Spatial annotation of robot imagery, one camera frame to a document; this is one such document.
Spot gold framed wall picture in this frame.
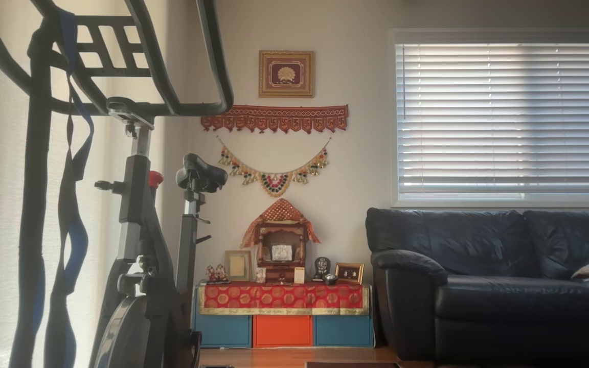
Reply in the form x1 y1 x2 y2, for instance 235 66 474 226
259 50 315 98

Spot red embroidered wall hanging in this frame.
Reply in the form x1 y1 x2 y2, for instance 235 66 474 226
201 105 349 134

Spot red and gold cloth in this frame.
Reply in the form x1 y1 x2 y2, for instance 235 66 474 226
197 283 370 315

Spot pale picture frame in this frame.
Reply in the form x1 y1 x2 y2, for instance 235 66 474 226
224 250 252 282

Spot black leather sofa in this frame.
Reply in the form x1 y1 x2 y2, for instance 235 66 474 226
366 207 589 364

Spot black hanging strap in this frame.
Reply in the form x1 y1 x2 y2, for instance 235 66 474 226
8 20 54 368

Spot wooden shrine with canopy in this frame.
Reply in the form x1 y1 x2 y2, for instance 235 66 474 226
240 198 321 283

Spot pair of small figurines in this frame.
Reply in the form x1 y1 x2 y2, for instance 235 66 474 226
205 264 230 284

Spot blue and black strap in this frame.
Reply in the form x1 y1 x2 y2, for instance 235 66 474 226
44 8 96 368

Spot dark rug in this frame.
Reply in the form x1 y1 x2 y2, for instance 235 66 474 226
305 361 402 368

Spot beaded gold garland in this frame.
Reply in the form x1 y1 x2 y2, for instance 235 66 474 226
216 135 332 198

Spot white window blinds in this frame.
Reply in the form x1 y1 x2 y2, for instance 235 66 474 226
391 29 589 208

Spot dark idol statue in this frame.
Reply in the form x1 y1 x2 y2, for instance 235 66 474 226
313 257 331 282

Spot blue storage bin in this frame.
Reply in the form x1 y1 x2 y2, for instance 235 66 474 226
315 314 373 348

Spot small gold picture frame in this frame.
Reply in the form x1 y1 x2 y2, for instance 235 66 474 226
335 262 365 285

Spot black exercise bike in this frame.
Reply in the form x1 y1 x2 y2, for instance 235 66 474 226
0 0 235 368

